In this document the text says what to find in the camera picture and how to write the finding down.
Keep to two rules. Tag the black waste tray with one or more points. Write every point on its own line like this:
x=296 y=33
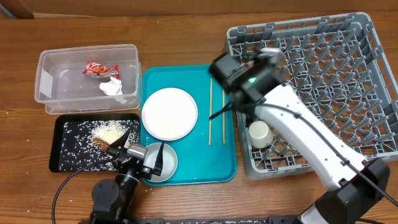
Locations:
x=61 y=120

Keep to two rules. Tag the wooden chopstick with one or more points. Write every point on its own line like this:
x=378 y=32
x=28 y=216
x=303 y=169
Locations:
x=210 y=111
x=223 y=118

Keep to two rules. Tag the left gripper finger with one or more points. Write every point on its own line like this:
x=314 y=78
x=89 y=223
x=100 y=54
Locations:
x=159 y=160
x=120 y=142

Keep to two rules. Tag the teal plastic tray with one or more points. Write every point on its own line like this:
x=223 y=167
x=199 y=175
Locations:
x=198 y=163

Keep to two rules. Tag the pink round plate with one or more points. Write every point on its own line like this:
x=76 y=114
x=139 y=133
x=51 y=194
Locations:
x=169 y=114

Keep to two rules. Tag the grey bowl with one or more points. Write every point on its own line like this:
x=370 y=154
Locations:
x=170 y=161

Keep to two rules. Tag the red snack wrapper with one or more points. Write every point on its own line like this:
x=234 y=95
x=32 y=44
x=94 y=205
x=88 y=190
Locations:
x=97 y=70

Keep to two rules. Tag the clear plastic bin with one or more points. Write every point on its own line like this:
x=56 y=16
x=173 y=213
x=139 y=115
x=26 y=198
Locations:
x=62 y=87

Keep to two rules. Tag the white tissue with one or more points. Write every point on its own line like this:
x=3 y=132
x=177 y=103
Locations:
x=113 y=88

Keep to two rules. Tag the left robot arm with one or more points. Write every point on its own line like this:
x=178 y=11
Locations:
x=111 y=198

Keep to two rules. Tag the beige ceramic cup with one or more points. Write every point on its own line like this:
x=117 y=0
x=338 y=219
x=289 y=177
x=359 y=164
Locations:
x=260 y=134

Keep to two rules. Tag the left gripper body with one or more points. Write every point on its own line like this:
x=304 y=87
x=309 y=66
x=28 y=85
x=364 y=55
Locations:
x=146 y=172

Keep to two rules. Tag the grey dish rack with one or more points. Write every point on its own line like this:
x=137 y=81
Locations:
x=337 y=66

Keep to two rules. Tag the rice and food scraps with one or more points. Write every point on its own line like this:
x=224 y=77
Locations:
x=77 y=147

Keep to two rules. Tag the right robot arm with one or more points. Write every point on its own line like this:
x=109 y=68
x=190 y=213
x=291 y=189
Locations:
x=354 y=184

